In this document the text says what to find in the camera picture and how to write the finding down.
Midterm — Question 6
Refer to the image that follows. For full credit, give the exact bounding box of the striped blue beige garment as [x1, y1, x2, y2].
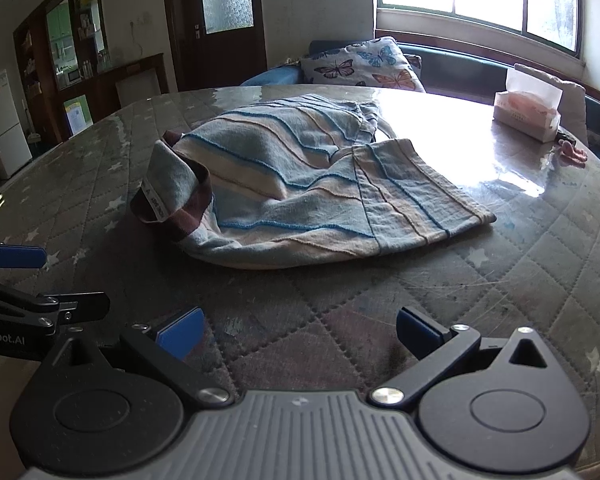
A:
[131, 94, 495, 269]

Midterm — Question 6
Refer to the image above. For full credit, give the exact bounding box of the white refrigerator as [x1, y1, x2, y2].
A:
[0, 70, 32, 179]

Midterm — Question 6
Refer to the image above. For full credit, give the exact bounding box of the grey quilted star table cover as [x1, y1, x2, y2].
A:
[0, 84, 600, 479]

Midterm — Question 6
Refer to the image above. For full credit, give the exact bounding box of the dark wooden shelf cabinet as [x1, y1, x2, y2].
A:
[14, 0, 175, 150]

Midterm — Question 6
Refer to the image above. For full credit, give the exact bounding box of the pink small toy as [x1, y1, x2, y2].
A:
[556, 132, 588, 166]

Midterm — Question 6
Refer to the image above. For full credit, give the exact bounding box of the tissue box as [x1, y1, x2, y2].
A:
[493, 67, 562, 144]

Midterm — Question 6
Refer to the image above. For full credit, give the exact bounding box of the grey plain pillow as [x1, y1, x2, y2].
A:
[514, 64, 588, 146]

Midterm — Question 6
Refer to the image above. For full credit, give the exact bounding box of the butterfly print pillow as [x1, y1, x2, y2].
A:
[300, 37, 426, 92]

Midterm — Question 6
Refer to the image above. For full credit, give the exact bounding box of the dark wooden door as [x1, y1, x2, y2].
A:
[164, 0, 266, 91]

